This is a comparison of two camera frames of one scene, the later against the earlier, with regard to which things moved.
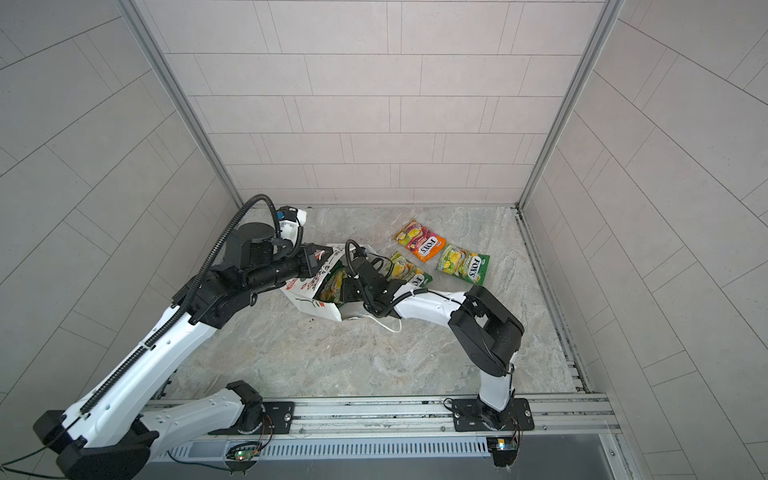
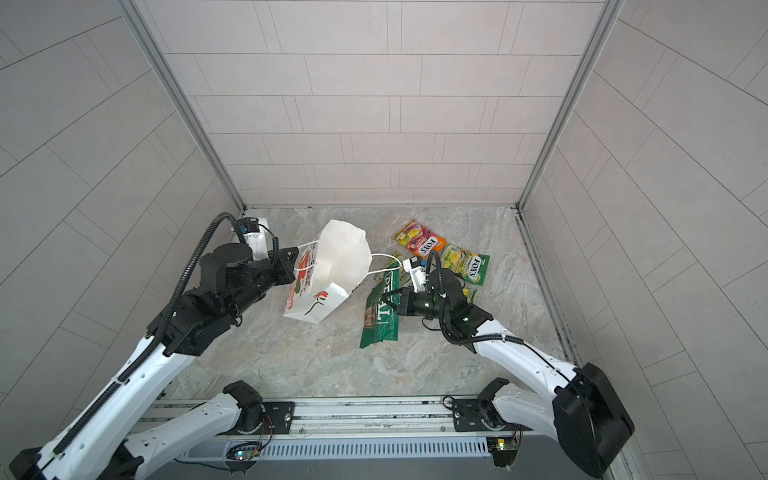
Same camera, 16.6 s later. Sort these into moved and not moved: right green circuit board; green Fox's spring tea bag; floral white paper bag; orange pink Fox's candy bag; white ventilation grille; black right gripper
Moved: black right gripper; floral white paper bag
Not moved: right green circuit board; orange pink Fox's candy bag; white ventilation grille; green Fox's spring tea bag
